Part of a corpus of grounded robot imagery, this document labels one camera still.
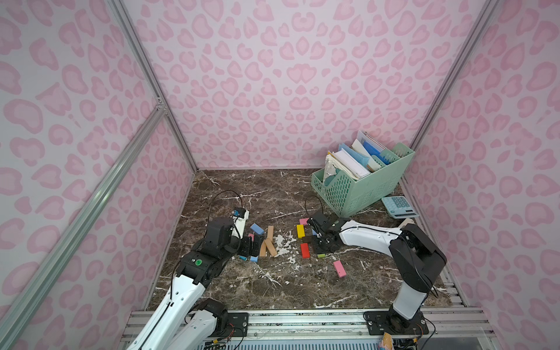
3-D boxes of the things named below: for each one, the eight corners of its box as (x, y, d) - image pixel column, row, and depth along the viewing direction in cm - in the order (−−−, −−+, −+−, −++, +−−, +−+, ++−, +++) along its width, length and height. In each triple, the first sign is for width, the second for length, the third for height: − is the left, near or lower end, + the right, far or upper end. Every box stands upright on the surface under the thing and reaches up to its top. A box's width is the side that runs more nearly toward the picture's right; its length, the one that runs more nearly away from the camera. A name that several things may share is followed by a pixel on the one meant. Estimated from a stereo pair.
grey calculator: (388, 218, 102) (390, 215, 100) (381, 199, 109) (383, 195, 107) (416, 218, 102) (418, 215, 100) (407, 199, 109) (410, 195, 107)
